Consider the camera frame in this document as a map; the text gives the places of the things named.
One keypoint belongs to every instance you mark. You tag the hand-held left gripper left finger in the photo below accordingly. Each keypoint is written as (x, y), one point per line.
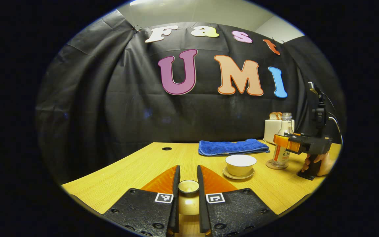
(175, 197)

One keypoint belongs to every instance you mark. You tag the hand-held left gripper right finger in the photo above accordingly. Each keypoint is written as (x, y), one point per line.
(202, 197)

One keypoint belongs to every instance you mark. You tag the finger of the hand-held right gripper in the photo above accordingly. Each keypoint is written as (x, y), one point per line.
(283, 142)

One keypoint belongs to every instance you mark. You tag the cream teacup lid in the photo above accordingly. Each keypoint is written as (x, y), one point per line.
(189, 202)

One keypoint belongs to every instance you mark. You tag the clear water bottle orange label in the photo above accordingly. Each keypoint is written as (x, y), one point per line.
(285, 126)

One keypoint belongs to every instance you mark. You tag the round cork coaster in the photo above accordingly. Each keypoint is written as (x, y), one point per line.
(270, 165)

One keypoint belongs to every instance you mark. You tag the cream teacup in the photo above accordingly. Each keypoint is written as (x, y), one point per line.
(240, 166)

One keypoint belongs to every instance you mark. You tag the white toaster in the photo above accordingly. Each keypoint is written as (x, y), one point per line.
(271, 130)

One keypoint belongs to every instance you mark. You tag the toast bread slice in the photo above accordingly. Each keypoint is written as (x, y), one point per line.
(280, 116)
(273, 116)

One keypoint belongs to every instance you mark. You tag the cream saucer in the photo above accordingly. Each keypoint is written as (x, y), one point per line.
(239, 177)

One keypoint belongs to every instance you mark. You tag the blue folded towel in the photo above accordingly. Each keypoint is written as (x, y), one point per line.
(232, 147)

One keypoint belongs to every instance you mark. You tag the black backdrop cloth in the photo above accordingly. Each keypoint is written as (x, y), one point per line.
(110, 105)

